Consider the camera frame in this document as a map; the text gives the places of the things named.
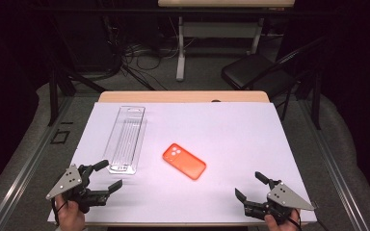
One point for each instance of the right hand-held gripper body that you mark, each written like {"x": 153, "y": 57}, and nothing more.
{"x": 285, "y": 196}

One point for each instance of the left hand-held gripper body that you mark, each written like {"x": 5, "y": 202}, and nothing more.
{"x": 65, "y": 182}

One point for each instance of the clear plastic rack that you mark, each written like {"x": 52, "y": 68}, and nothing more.
{"x": 126, "y": 141}

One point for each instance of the orange phone case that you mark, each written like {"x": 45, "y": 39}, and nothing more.
{"x": 184, "y": 162}

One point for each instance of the person's right hand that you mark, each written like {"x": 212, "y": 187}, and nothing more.
{"x": 282, "y": 227}

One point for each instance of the person's left hand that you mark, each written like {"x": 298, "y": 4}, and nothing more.
{"x": 70, "y": 218}

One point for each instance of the white table cover sheet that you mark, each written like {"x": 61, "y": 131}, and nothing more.
{"x": 224, "y": 134}

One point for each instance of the black metal stand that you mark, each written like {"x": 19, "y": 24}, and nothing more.
{"x": 316, "y": 96}
{"x": 54, "y": 96}

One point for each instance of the black folding chair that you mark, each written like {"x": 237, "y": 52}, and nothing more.
{"x": 253, "y": 72}

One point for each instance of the black horizontal bar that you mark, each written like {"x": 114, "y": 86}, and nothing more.
{"x": 109, "y": 11}

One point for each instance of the white-legged desk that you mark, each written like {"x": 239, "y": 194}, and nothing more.
{"x": 218, "y": 29}

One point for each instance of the aluminium floor rail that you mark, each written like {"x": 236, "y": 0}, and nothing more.
{"x": 334, "y": 166}
{"x": 29, "y": 163}

